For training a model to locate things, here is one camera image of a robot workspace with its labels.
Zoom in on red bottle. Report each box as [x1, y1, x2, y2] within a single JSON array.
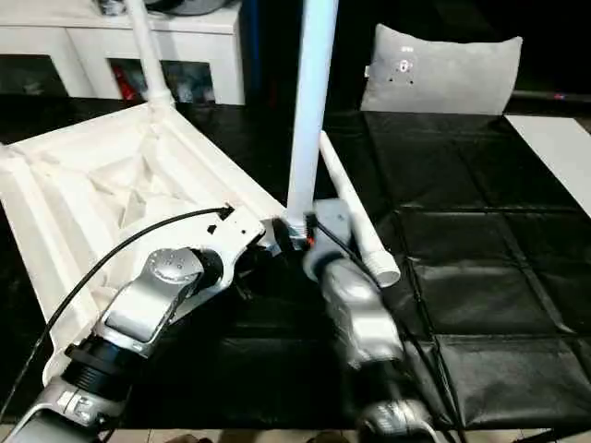
[[113, 66, 133, 101]]

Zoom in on white plastic table top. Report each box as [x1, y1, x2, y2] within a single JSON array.
[[0, 101, 287, 387]]

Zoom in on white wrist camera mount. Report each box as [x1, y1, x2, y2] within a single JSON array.
[[302, 198, 359, 282], [202, 207, 267, 296]]

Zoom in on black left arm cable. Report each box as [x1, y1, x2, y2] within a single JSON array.
[[0, 207, 235, 407]]

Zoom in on white plastic table leg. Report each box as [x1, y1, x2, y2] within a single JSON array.
[[124, 0, 179, 112], [320, 131, 401, 288], [284, 0, 341, 250]]

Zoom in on black crumpled bag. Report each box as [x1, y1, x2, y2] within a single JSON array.
[[99, 0, 133, 18]]

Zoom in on black bar pink mark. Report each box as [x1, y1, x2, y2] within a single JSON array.
[[512, 90, 591, 103]]

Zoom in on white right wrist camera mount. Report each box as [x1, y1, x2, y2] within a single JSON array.
[[302, 198, 359, 282]]

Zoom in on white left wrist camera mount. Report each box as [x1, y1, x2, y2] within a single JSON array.
[[202, 207, 267, 296]]

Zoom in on grey pillow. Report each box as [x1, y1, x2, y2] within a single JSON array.
[[359, 23, 525, 115]]

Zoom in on white cabinet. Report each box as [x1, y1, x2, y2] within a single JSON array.
[[0, 13, 246, 105]]

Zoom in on white flat board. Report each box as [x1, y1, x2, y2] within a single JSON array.
[[505, 114, 591, 213]]

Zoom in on black mat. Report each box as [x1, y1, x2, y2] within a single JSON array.
[[0, 94, 591, 430]]

